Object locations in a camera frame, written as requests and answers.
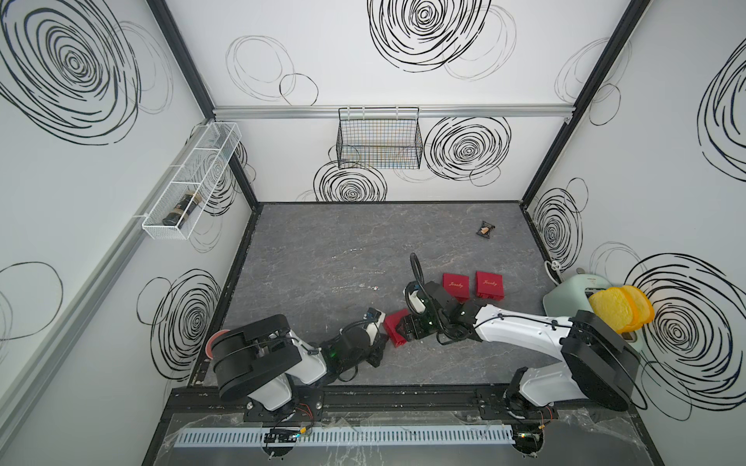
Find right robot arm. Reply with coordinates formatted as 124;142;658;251
396;254;640;417

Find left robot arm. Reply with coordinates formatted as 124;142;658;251
205;308;388;412

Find middle red jewelry box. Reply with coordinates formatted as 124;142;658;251
442;273;470;303

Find small dark snack wrapper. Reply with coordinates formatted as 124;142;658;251
476;221;495;239

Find mint green toaster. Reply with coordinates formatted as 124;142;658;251
542;274;644;351

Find pink plastic cup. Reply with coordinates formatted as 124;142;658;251
205;329;228;360

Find front yellow toast slice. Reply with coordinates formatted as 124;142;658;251
588;287;637;334

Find yellow toast slice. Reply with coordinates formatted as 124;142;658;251
588;287;637;334
622;285;655;332

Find back yellow toast slice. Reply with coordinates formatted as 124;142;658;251
622;285;655;332

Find dark bottle in shelf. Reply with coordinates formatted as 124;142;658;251
161;192;202;228

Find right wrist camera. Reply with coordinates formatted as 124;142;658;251
405;290;427;315

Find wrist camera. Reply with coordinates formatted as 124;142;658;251
363;308;386;346
405;290;427;315

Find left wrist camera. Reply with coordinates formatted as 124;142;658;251
363;308;386;346

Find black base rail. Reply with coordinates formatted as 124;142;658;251
161;384;601;423

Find white slotted cable duct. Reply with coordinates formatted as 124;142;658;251
174;425;515;448

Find black wire wall basket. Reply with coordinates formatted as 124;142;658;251
335;106;424;170

